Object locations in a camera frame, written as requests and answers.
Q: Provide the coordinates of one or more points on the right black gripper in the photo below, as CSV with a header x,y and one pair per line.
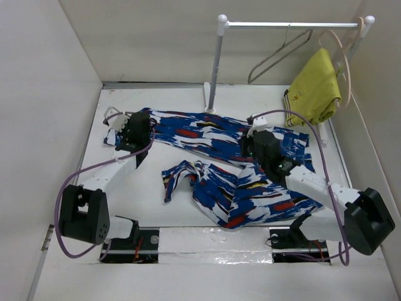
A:
x,y
244,142

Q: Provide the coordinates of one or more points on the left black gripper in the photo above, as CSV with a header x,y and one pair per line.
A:
x,y
123,131

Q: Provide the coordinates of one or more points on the blue white red patterned trousers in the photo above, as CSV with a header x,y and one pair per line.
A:
x,y
230,200

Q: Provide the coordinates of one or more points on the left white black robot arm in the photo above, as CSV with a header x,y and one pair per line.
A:
x,y
84,213

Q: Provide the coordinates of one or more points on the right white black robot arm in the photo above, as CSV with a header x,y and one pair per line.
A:
x,y
360,218

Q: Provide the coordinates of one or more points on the beige wooden hanger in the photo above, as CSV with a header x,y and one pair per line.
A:
x,y
343,70

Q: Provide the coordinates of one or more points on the yellow green shorts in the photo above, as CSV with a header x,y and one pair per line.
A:
x,y
314,93

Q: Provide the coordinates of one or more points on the white garment rack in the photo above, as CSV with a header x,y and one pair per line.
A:
x,y
361,26

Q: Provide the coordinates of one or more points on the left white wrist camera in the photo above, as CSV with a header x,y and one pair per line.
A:
x,y
114,119

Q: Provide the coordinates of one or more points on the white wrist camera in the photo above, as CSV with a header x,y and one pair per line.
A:
x,y
257,123
114,119

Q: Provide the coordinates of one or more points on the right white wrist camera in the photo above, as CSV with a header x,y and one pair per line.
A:
x,y
257,123

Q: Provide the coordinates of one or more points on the grey wire hanger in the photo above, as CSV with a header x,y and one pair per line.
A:
x,y
286,49

